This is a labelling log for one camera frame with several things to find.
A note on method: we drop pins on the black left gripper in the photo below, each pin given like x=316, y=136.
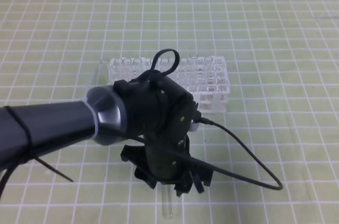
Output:
x=165, y=156

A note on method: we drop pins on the clear glass test tube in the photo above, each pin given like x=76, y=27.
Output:
x=167, y=200

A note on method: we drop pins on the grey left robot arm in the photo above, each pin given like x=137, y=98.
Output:
x=151, y=106

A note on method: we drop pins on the white plastic test tube rack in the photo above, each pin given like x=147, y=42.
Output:
x=213, y=101

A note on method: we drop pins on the clear test tube far right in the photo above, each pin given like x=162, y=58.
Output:
x=208, y=66

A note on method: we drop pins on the green checkered tablecloth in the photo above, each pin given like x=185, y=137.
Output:
x=282, y=62

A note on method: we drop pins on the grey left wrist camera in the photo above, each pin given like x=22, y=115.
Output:
x=193, y=126

